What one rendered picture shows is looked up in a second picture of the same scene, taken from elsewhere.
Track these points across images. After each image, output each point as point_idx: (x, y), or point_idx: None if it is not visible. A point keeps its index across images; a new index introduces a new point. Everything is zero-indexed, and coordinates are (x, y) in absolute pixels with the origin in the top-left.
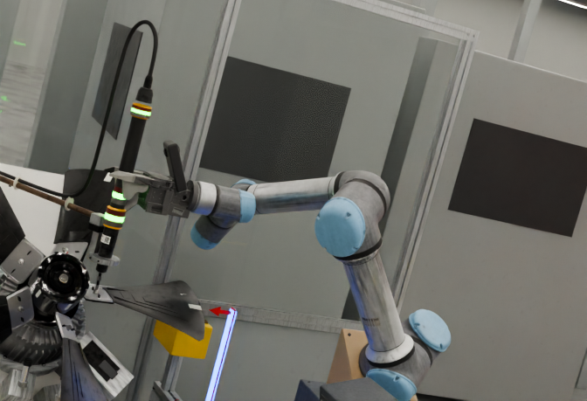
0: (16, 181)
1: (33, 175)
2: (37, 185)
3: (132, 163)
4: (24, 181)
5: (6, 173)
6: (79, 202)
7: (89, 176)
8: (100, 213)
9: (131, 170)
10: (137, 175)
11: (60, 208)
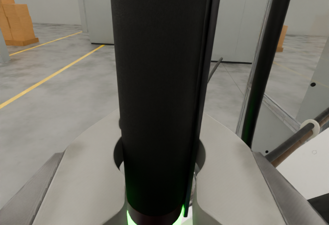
0: (303, 124)
1: None
2: (293, 135)
3: (118, 98)
4: (304, 126)
5: (320, 114)
6: (328, 212)
7: (242, 131)
8: (191, 224)
9: (122, 134)
10: (92, 165)
11: (311, 198)
